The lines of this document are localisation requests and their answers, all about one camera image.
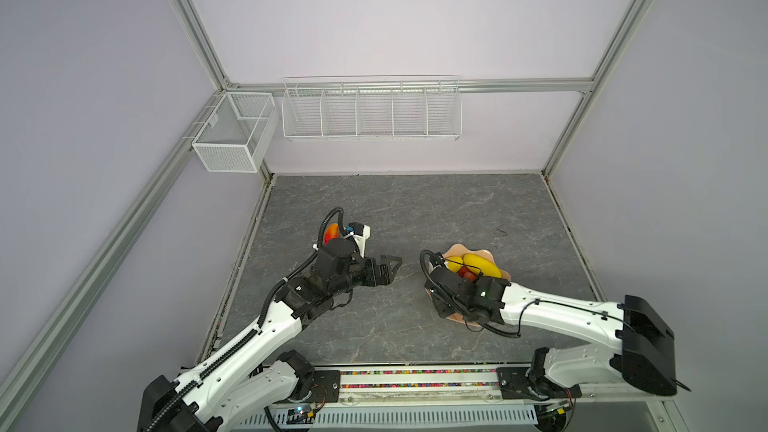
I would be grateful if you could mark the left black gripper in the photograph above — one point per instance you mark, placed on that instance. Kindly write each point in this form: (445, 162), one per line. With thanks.
(385, 277)

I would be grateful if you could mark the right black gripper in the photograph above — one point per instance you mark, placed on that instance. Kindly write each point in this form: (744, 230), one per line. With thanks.
(441, 310)

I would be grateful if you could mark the yellow fruit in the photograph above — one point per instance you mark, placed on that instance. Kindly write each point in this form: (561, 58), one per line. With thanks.
(480, 265)
(454, 263)

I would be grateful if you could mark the pink scalloped fruit bowl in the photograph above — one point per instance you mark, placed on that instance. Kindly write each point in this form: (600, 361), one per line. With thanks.
(430, 261)

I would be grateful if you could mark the red yellow mango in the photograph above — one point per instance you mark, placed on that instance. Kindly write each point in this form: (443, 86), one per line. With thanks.
(331, 232)

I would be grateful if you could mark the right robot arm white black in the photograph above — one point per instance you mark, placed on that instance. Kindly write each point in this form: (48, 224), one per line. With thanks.
(620, 342)

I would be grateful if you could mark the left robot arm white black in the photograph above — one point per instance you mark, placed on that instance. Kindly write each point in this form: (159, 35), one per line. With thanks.
(229, 386)

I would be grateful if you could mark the white mesh box basket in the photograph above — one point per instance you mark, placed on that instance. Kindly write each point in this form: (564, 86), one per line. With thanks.
(237, 133)

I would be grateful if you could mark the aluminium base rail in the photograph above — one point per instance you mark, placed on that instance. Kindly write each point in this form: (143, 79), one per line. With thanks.
(456, 397)

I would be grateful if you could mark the white wire basket long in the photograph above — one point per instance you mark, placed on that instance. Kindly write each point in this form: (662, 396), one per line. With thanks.
(384, 107)

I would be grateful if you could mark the aluminium frame profile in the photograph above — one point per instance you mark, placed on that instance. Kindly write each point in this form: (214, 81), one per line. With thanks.
(96, 93)

